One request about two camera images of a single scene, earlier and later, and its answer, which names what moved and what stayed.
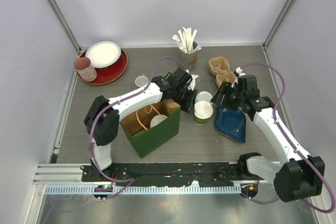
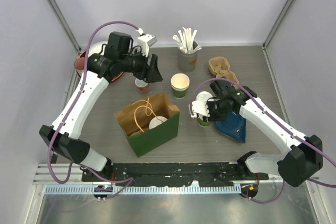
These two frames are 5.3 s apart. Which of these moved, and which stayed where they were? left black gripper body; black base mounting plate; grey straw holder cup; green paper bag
Moved: left black gripper body
Stayed: grey straw holder cup; green paper bag; black base mounting plate
